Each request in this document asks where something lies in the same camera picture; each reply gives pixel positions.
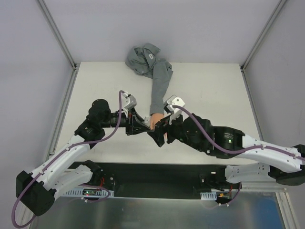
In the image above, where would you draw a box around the clear nail polish bottle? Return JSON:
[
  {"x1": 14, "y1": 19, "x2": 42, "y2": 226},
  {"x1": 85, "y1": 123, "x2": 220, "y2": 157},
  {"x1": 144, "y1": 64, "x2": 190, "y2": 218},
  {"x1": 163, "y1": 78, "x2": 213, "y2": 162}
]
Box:
[{"x1": 144, "y1": 116, "x2": 150, "y2": 126}]

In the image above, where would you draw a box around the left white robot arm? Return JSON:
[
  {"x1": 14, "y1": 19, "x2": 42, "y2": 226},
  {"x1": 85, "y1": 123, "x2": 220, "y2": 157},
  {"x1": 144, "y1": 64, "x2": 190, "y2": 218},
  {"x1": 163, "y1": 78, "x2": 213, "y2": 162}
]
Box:
[{"x1": 16, "y1": 93, "x2": 149, "y2": 217}]

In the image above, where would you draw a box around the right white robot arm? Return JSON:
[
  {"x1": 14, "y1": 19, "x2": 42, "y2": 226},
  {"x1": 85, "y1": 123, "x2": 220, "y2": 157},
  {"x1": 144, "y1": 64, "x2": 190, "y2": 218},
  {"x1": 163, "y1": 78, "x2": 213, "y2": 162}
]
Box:
[{"x1": 148, "y1": 114, "x2": 305, "y2": 188}]

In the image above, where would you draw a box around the mannequin hand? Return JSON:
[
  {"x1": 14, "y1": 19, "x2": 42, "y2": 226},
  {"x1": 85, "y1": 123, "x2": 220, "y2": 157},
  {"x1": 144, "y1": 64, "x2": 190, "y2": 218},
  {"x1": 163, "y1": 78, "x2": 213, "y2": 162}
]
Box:
[{"x1": 150, "y1": 113, "x2": 164, "y2": 129}]

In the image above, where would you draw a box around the grey shirt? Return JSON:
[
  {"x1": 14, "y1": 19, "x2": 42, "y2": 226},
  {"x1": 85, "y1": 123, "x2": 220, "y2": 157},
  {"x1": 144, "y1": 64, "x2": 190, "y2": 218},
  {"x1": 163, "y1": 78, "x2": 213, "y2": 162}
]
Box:
[{"x1": 125, "y1": 43, "x2": 173, "y2": 115}]

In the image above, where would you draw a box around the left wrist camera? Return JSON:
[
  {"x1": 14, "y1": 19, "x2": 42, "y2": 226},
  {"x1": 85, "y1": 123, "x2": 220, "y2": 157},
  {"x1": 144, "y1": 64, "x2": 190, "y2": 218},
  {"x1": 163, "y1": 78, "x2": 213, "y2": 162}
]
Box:
[{"x1": 121, "y1": 91, "x2": 137, "y2": 116}]

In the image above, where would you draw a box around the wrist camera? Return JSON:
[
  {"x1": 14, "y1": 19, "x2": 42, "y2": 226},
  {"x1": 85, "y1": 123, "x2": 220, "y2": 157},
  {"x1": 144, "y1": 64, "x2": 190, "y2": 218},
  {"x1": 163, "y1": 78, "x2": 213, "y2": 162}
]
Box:
[
  {"x1": 121, "y1": 91, "x2": 137, "y2": 116},
  {"x1": 163, "y1": 95, "x2": 185, "y2": 123}
]

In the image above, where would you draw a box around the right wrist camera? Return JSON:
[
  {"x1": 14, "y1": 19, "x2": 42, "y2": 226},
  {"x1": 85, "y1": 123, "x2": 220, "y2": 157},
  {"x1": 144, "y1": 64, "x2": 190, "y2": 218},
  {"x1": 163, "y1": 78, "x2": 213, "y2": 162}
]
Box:
[{"x1": 163, "y1": 95, "x2": 185, "y2": 123}]

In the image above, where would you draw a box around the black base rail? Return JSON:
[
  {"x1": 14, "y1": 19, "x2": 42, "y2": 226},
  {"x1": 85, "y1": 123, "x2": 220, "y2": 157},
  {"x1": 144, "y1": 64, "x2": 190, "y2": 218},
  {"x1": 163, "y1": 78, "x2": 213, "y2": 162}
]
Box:
[{"x1": 94, "y1": 163, "x2": 242, "y2": 199}]

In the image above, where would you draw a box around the right white cable duct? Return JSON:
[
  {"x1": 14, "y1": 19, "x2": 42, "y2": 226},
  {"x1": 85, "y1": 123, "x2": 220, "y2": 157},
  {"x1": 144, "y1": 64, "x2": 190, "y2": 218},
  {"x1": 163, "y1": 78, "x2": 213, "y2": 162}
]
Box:
[{"x1": 200, "y1": 191, "x2": 232, "y2": 201}]

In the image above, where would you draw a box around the white cable duct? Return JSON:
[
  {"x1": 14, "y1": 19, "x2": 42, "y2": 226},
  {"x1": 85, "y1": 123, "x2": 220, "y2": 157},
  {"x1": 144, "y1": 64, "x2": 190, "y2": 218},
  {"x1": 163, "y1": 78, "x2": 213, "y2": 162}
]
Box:
[
  {"x1": 200, "y1": 191, "x2": 232, "y2": 201},
  {"x1": 62, "y1": 187, "x2": 114, "y2": 198}
]

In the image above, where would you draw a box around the left white cable duct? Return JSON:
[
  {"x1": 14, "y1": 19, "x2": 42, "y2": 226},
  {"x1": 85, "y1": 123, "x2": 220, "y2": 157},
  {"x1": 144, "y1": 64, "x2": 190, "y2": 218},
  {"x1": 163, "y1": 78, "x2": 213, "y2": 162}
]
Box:
[{"x1": 62, "y1": 187, "x2": 114, "y2": 198}]

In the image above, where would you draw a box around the left aluminium frame post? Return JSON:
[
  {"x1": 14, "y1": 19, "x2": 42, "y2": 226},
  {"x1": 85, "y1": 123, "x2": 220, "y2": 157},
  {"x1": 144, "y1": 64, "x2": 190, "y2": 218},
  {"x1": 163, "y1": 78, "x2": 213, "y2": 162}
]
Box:
[{"x1": 36, "y1": 0, "x2": 77, "y2": 69}]

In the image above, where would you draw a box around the aluminium frame post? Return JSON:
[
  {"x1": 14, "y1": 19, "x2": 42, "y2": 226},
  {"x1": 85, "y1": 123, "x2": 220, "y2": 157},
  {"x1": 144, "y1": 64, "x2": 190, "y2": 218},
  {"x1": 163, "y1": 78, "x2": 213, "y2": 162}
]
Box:
[
  {"x1": 240, "y1": 0, "x2": 289, "y2": 72},
  {"x1": 36, "y1": 0, "x2": 77, "y2": 69}
]

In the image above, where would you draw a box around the right aluminium frame post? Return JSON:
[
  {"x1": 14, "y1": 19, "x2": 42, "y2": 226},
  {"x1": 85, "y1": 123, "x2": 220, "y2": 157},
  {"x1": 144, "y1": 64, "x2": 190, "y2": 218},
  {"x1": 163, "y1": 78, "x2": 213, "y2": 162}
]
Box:
[{"x1": 240, "y1": 0, "x2": 289, "y2": 72}]

